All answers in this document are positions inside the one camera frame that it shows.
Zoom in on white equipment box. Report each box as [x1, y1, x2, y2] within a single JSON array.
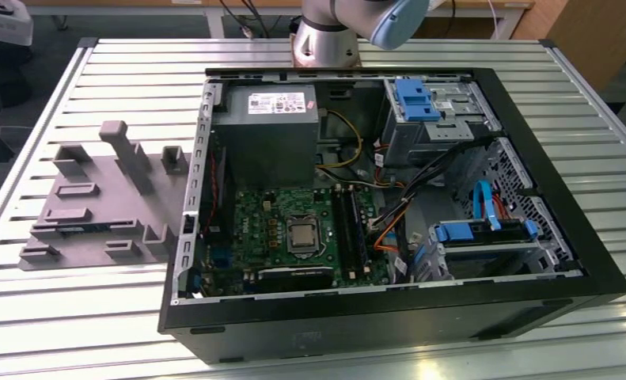
[[0, 0, 34, 48]]

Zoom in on yellow wire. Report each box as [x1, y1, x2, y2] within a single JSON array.
[[315, 109, 364, 172]]

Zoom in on blue port connector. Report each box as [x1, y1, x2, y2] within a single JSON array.
[[184, 272, 204, 298]]

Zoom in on CPU socket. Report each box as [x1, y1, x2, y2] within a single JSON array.
[[283, 215, 328, 257]]

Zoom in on silver disk bay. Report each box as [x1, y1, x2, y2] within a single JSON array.
[[427, 220, 583, 280]]

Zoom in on black graphics card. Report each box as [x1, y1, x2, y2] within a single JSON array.
[[256, 265, 335, 294]]

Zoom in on grey power supply unit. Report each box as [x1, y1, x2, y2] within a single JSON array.
[[215, 83, 321, 189]]

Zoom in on hard disk in blue carrier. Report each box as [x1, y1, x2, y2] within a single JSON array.
[[431, 219, 539, 249]]

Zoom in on silver CPU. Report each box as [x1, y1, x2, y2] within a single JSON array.
[[289, 225, 319, 247]]

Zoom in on black PC case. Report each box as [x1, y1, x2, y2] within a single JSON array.
[[156, 66, 626, 365]]

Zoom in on silver drive cage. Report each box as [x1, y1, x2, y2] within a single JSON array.
[[380, 77, 503, 167]]

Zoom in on grey parts rack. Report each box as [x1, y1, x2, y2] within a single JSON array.
[[18, 120, 192, 272]]

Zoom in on orange wires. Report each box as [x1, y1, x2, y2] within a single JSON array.
[[372, 199, 414, 253]]

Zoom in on wooden cabinet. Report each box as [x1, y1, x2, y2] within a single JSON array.
[[511, 0, 626, 94]]

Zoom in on green motherboard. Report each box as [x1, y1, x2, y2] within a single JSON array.
[[204, 185, 392, 296]]

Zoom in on blue drive latch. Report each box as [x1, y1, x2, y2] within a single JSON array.
[[395, 80, 443, 123]]

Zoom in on wooden desk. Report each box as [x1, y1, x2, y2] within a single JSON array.
[[24, 0, 536, 40]]

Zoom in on blue flat data cable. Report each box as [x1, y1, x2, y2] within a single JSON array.
[[472, 180, 503, 231]]

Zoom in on black RAM slot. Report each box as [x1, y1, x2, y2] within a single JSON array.
[[331, 184, 356, 280]]

